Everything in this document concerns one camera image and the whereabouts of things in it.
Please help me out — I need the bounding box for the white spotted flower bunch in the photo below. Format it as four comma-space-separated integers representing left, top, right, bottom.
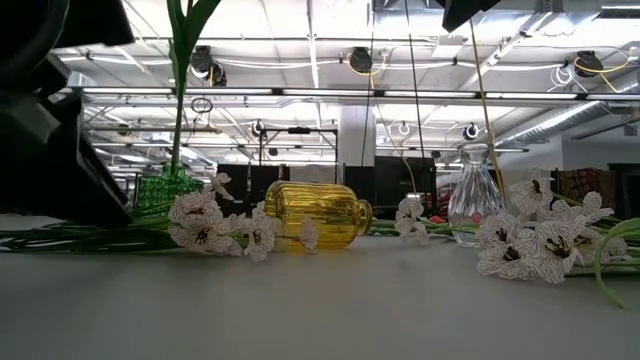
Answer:
0, 172, 321, 264
474, 167, 640, 309

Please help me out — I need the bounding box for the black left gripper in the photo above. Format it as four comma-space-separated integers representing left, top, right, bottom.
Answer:
0, 0, 135, 126

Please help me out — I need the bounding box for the long ceiling light bar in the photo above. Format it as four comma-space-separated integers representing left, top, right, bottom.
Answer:
69, 85, 640, 101

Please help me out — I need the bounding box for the black gantry frame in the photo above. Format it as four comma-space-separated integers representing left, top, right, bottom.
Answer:
257, 126, 340, 186

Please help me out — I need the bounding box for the clear glass vase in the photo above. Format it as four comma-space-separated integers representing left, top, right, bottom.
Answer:
447, 143, 506, 247

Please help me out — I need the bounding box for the small loose white flower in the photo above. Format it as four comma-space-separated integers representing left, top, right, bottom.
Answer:
407, 223, 431, 247
394, 196, 426, 225

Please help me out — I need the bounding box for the grey table mat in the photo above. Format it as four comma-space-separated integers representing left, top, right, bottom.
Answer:
0, 214, 640, 360

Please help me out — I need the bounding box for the yellow hanging cable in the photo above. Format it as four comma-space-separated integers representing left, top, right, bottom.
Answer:
467, 19, 504, 192

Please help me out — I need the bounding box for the black background cabinet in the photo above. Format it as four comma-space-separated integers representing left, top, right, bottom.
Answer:
344, 155, 441, 221
215, 163, 291, 204

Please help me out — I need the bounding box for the yellow glass vase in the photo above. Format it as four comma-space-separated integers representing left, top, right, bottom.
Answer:
263, 179, 375, 251

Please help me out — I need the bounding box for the black hanging cable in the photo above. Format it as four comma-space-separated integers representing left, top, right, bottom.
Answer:
359, 0, 377, 167
403, 0, 426, 161

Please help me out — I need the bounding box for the green glass vase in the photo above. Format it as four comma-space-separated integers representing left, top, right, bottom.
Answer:
137, 162, 205, 209

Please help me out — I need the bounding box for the hanging coiled wire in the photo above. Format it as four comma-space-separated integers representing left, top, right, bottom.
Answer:
189, 96, 215, 115

